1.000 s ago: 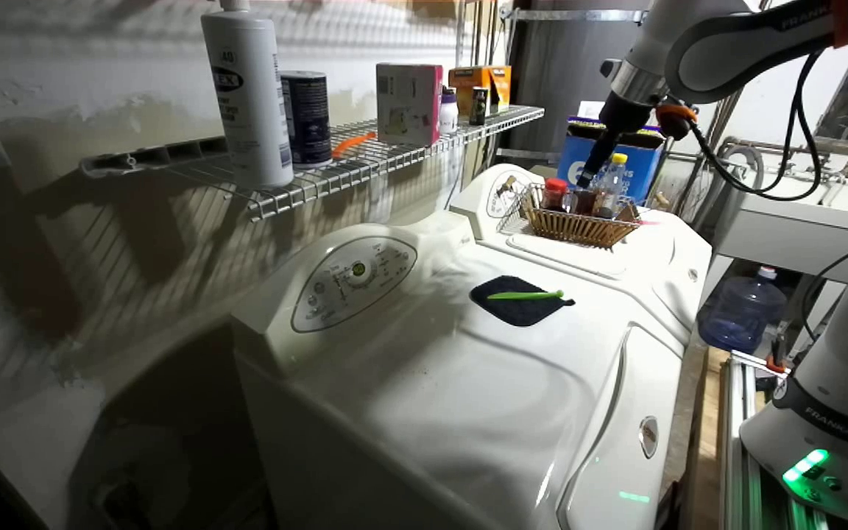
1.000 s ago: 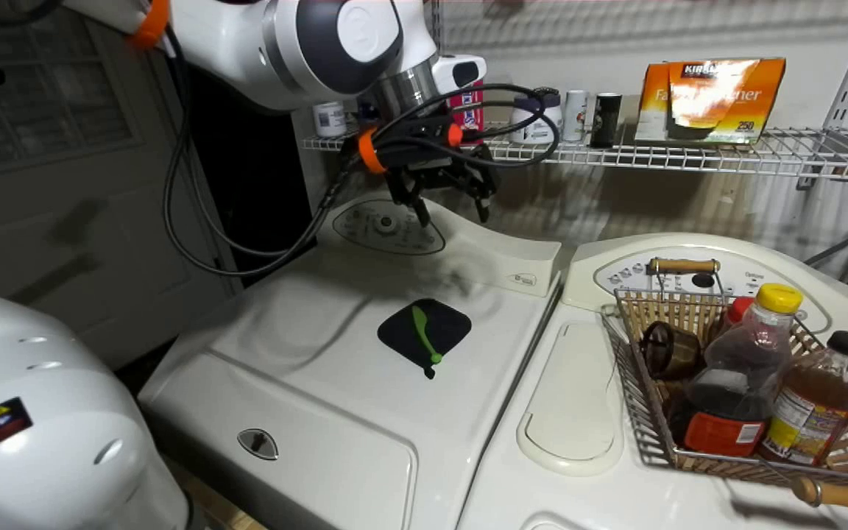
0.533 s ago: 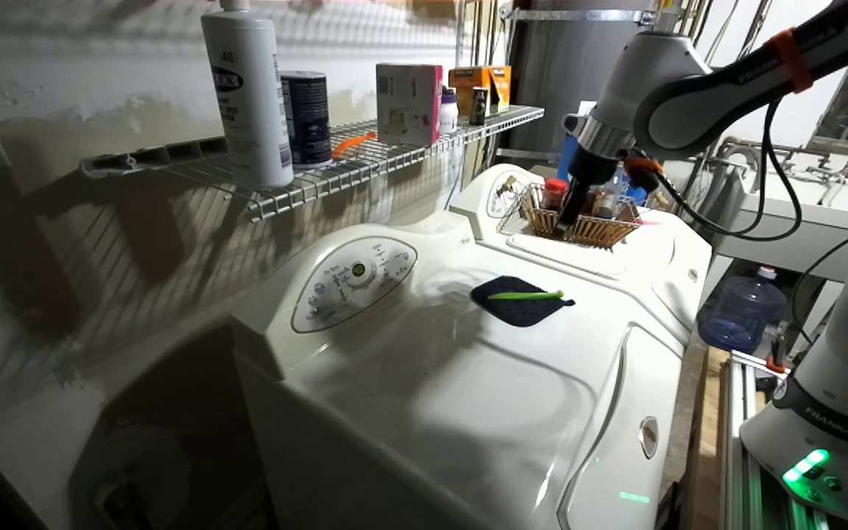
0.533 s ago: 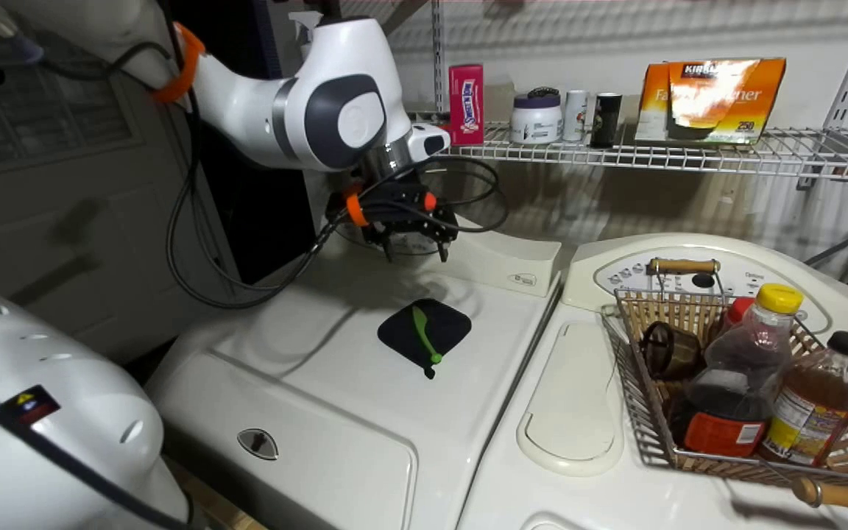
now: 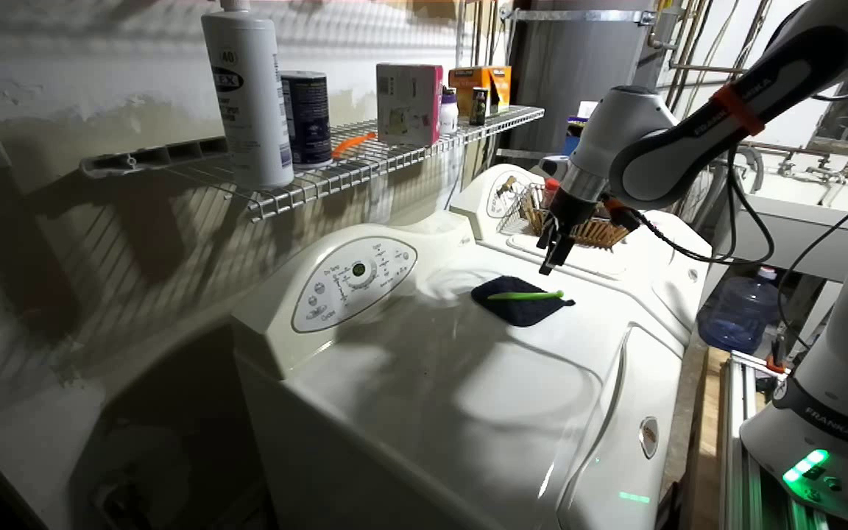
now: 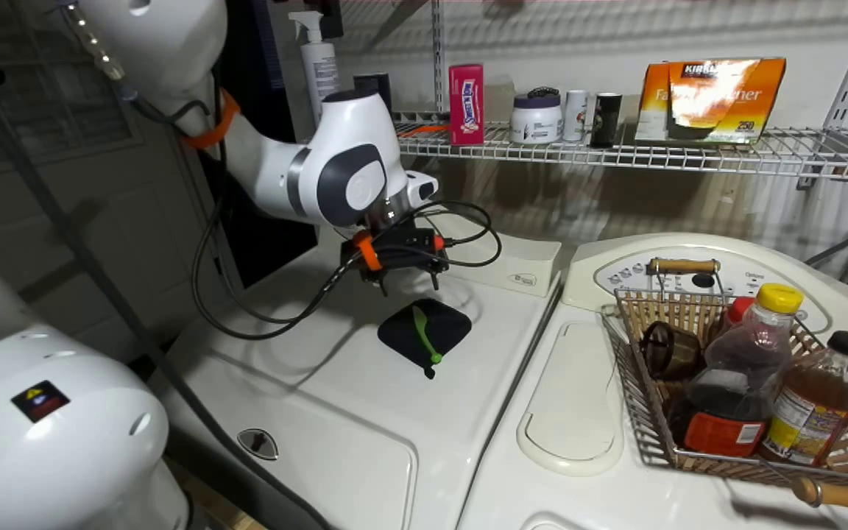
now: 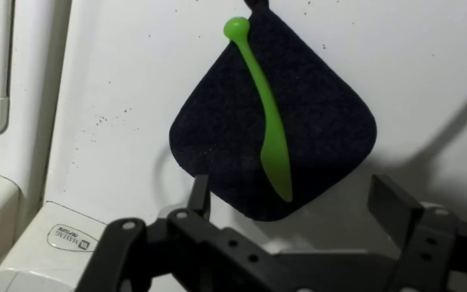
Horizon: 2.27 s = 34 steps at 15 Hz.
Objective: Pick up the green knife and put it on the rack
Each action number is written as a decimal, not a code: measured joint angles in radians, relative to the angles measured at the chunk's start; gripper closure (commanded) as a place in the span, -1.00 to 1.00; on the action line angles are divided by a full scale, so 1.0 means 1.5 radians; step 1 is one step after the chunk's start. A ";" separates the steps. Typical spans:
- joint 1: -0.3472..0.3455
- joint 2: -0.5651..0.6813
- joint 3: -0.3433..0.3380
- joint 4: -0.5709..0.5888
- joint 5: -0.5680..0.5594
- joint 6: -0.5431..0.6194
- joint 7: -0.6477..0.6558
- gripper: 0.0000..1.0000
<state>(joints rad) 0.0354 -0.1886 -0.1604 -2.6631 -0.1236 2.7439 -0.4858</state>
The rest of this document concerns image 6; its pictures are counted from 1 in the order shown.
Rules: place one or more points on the dark jar with orange label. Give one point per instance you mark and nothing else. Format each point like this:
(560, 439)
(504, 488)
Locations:
(723, 430)

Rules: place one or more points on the orange plastic knife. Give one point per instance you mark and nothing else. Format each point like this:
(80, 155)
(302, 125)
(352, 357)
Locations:
(421, 127)

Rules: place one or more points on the white can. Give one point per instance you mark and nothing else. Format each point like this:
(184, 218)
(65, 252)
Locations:
(577, 120)

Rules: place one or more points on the red cap bottle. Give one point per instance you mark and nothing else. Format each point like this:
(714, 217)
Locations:
(738, 312)

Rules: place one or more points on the white dryer machine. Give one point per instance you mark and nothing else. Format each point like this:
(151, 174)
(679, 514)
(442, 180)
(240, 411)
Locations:
(560, 413)

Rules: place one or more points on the orange cardboard box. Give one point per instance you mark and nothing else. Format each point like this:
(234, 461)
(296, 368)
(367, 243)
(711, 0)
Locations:
(709, 99)

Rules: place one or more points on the white jar with dark lid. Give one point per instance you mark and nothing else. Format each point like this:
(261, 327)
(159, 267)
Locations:
(536, 123)

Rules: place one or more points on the dark cylindrical can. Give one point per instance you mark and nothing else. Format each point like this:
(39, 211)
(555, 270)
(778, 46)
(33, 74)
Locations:
(374, 90)

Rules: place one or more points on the black can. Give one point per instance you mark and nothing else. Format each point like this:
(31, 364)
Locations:
(604, 120)

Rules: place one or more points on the black cloth pad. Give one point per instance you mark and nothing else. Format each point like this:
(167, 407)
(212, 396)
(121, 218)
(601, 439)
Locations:
(399, 335)

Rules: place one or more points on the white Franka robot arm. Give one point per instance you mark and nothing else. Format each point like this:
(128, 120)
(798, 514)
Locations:
(346, 171)

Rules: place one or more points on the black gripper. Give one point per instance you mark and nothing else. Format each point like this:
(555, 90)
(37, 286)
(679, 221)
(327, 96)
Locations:
(405, 248)

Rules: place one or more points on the white spray bottle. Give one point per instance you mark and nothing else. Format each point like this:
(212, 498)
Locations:
(321, 74)

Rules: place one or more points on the pink and white box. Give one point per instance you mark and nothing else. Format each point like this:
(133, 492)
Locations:
(466, 103)

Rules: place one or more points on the white washing machine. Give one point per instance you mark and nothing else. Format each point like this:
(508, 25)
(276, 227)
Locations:
(346, 413)

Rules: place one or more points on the yellow cap sauce bottle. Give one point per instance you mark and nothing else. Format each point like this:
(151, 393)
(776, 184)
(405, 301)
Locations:
(753, 340)

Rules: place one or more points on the black cap amber bottle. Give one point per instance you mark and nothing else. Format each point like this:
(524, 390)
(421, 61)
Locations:
(812, 401)

